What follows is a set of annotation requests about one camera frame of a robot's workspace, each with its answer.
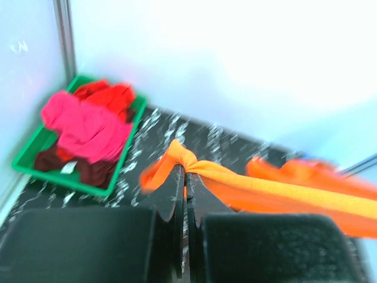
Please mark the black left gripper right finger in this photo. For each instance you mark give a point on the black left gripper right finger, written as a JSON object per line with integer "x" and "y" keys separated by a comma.
{"x": 200, "y": 202}

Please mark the dark maroon t shirt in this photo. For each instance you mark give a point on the dark maroon t shirt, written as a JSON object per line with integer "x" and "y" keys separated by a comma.
{"x": 96, "y": 174}

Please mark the pink t shirt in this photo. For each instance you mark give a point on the pink t shirt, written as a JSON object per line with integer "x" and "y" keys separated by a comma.
{"x": 85, "y": 130}

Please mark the red t shirt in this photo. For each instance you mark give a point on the red t shirt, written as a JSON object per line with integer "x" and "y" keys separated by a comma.
{"x": 117, "y": 98}

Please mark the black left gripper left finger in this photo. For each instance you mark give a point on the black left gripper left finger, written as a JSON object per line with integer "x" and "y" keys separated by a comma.
{"x": 167, "y": 203}

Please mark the folded blue t shirt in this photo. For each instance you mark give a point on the folded blue t shirt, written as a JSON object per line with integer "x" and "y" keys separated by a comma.
{"x": 306, "y": 156}

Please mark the orange t shirt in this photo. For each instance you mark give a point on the orange t shirt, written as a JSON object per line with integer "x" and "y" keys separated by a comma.
{"x": 300, "y": 186}

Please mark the green plastic bin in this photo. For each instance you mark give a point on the green plastic bin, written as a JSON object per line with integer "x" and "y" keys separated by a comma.
{"x": 69, "y": 176}

